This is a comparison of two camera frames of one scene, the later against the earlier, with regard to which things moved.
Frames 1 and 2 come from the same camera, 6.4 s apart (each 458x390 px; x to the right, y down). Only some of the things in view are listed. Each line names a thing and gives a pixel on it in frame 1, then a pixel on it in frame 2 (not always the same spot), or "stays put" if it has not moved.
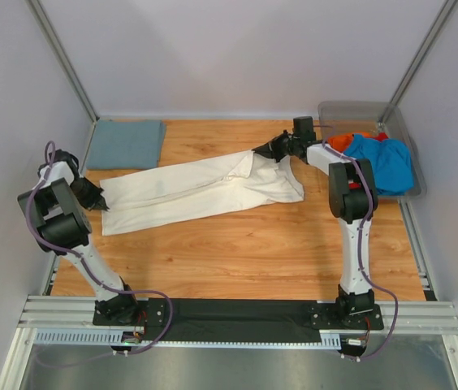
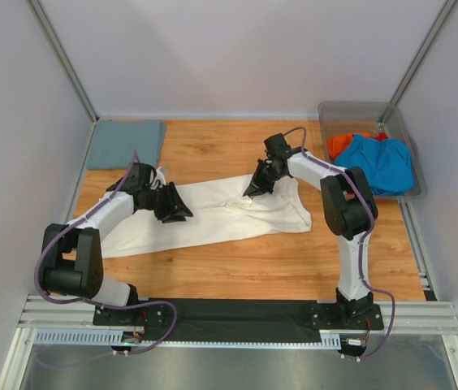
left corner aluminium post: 67,62 stays put
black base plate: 238,320 stays put
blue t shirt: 391,162 stays put
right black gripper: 271,149 to 257,184
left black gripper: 95,201 to 174,210
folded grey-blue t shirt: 127,144 stays put
